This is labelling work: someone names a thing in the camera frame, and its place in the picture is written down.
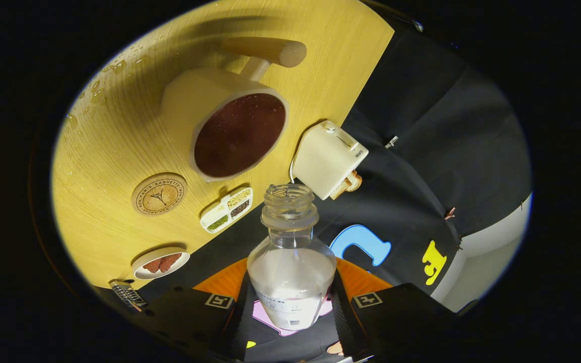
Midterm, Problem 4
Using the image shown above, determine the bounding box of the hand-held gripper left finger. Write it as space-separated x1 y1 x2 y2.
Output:
129 257 257 362

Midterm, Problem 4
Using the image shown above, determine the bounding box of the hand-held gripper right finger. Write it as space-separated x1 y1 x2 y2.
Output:
328 256 465 361

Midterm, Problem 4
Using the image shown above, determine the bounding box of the clear plastic juice bottle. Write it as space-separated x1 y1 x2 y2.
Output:
247 184 337 331

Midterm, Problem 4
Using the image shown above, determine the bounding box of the round cork coaster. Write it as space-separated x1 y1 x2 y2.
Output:
131 172 188 216

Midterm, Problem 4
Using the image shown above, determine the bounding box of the cream cup with wooden handle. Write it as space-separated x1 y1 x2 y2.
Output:
160 36 307 183

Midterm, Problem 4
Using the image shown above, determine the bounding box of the white round plate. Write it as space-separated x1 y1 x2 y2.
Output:
131 247 191 280

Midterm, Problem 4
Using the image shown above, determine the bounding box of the white divided seed dish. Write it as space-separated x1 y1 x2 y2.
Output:
200 187 254 234

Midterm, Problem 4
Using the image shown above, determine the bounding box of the cream toaster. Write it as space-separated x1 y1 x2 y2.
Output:
292 120 370 201

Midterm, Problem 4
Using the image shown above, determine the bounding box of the black backdrop cloth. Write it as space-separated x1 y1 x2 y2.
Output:
139 30 532 363

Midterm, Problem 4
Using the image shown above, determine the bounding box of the wooden table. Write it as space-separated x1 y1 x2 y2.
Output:
51 0 395 290

